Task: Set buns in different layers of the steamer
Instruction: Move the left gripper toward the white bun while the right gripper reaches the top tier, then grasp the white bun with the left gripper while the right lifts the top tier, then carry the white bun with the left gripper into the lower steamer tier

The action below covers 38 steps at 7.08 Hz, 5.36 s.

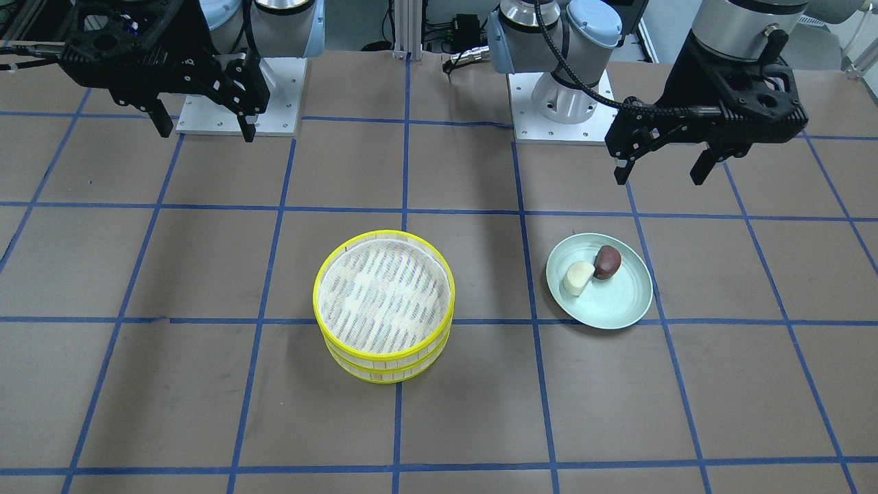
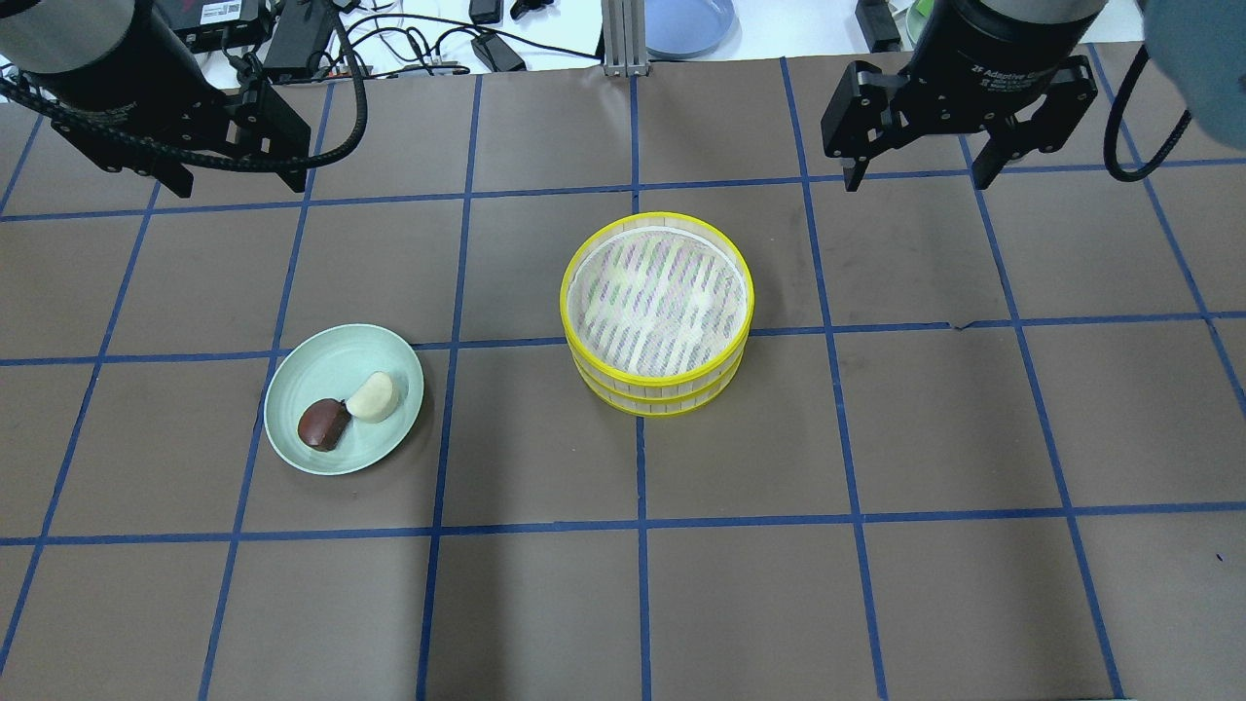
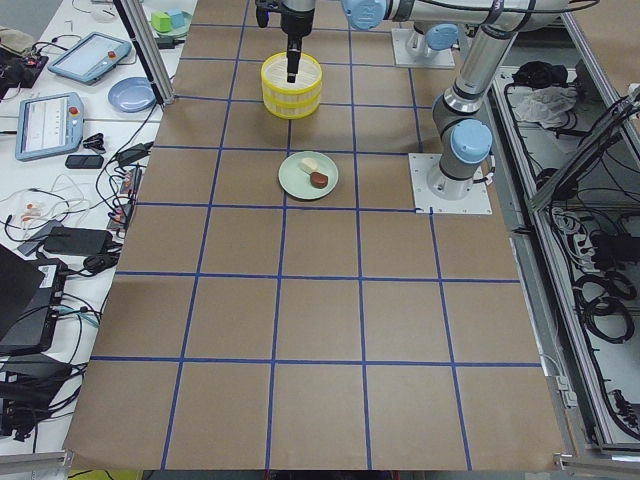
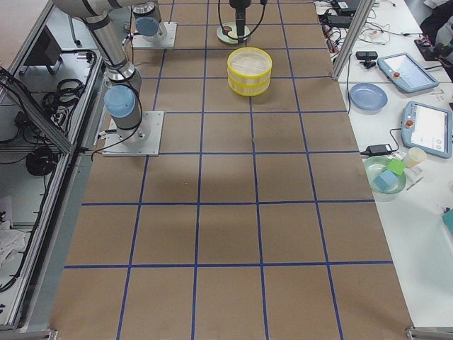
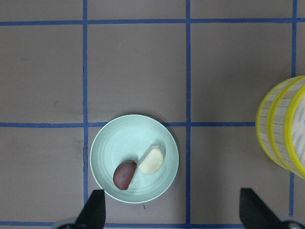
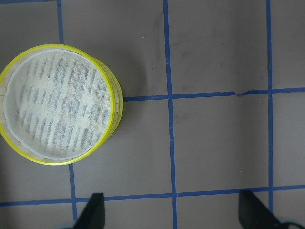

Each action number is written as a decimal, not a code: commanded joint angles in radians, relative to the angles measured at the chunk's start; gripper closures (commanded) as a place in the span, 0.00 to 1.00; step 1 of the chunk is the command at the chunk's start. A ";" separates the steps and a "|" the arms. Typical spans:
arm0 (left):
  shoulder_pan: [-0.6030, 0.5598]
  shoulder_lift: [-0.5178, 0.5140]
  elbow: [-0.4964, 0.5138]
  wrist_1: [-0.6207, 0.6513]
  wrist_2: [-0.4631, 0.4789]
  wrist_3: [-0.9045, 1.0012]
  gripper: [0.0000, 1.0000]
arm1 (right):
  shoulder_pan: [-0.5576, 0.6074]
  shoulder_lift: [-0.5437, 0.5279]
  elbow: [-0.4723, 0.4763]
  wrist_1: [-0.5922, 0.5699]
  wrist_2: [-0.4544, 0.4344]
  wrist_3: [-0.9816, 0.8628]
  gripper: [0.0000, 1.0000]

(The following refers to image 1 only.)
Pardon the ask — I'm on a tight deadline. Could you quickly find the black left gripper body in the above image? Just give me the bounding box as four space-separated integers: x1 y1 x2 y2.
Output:
605 31 809 160

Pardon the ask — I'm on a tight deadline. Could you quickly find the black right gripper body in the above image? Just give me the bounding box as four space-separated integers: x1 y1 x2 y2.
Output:
59 1 270 115

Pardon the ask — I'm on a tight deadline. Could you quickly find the dark red bun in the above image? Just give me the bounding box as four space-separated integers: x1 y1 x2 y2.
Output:
593 245 623 279

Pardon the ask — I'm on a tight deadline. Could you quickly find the white steamed bun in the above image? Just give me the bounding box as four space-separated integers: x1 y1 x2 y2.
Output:
562 261 595 297

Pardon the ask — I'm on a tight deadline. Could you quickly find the yellow steamer layer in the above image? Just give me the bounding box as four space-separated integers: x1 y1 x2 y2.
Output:
311 229 457 365
324 329 451 384

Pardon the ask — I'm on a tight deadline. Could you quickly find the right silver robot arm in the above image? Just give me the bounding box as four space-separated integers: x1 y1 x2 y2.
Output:
58 1 326 143

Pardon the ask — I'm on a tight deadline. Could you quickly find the light green plate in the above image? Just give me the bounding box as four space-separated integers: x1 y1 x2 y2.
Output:
545 233 654 329

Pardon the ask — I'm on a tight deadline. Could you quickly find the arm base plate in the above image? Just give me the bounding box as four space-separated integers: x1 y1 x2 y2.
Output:
507 73 617 145
176 58 309 138

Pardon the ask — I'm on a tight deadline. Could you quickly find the aluminium frame post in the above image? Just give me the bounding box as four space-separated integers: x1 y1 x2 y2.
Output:
392 0 425 63

